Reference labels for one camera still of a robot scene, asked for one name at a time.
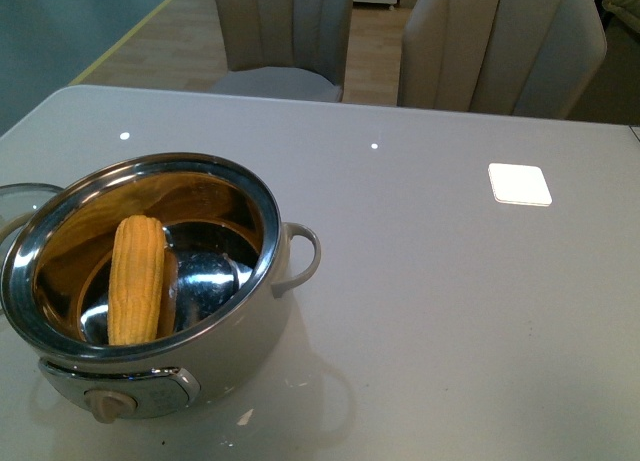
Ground yellow corn cob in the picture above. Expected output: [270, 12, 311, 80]
[107, 215, 165, 346]

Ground glass pot lid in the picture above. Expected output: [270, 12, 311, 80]
[0, 183, 63, 224]

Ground beige electric cooking pot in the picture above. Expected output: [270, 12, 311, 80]
[1, 153, 321, 423]

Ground beige chair left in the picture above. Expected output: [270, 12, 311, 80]
[212, 0, 353, 102]

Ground beige chair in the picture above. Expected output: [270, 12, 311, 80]
[212, 0, 353, 102]
[397, 0, 607, 119]

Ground beige chair right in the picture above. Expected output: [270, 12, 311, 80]
[397, 0, 607, 119]

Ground brown sofa armchair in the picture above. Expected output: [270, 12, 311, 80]
[602, 0, 640, 34]

